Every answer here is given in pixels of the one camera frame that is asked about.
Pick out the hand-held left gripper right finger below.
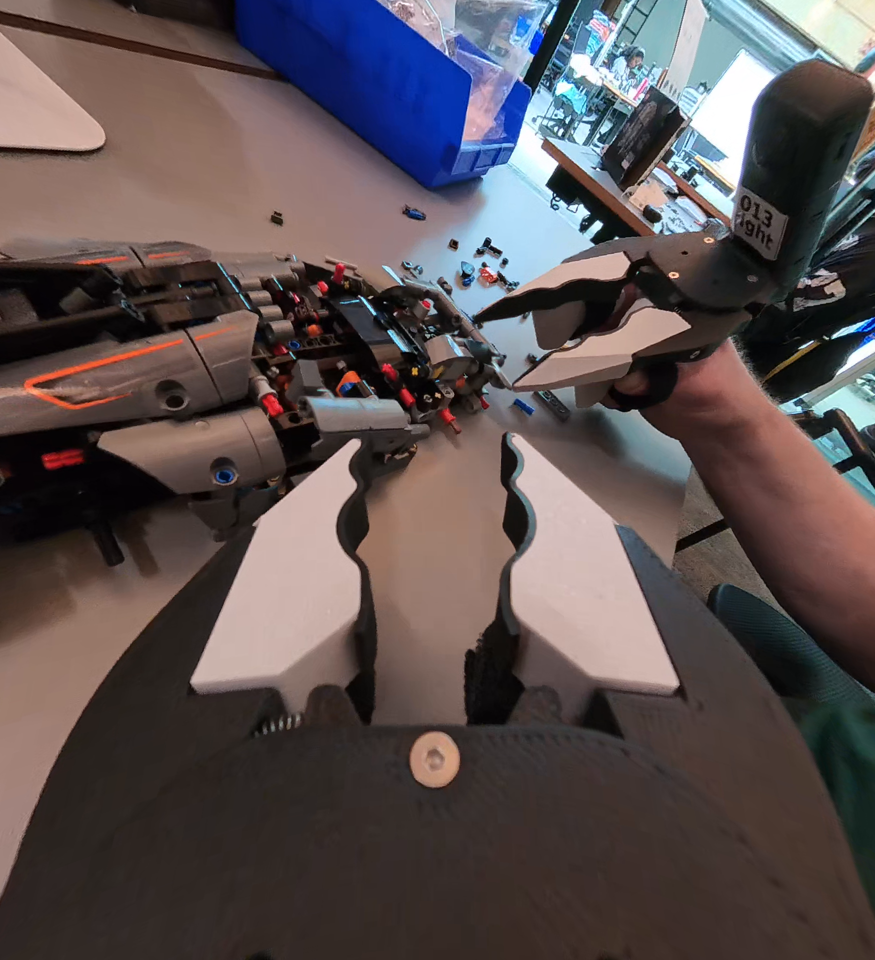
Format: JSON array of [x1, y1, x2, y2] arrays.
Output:
[[497, 431, 682, 725]]

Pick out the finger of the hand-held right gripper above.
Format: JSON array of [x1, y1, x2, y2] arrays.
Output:
[[511, 296, 695, 411], [473, 251, 652, 352]]

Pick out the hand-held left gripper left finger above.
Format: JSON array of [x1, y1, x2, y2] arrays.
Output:
[[188, 438, 379, 725]]

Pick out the grey lego cylinder assembly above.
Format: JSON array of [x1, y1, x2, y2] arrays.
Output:
[[298, 393, 433, 459]]

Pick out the large grey lego vehicle model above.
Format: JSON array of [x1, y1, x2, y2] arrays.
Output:
[[0, 238, 517, 639]]

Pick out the person's right forearm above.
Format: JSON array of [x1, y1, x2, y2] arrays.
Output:
[[677, 352, 875, 710]]

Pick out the scattered small lego pieces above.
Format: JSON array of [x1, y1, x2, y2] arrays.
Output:
[[400, 202, 523, 295]]

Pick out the person's right hand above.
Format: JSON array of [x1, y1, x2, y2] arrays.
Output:
[[608, 341, 746, 438]]

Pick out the white display board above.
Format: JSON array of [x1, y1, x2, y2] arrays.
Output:
[[688, 48, 776, 162]]

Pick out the long wooden desk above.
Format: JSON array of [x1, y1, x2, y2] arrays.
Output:
[[542, 135, 731, 237]]

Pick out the dark printed box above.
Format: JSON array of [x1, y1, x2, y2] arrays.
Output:
[[602, 86, 690, 189]]

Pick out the dark mesh chair seat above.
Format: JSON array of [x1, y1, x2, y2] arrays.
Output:
[[707, 585, 875, 706]]

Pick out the black vertical pipe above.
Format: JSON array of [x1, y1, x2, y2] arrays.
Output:
[[523, 0, 581, 91]]

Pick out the clear plastic bags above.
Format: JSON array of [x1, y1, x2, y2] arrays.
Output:
[[377, 0, 551, 144]]

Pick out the blue plastic bin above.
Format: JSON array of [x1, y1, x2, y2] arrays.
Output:
[[235, 0, 532, 189]]

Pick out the white flat board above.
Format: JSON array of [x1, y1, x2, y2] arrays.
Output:
[[0, 0, 106, 153]]

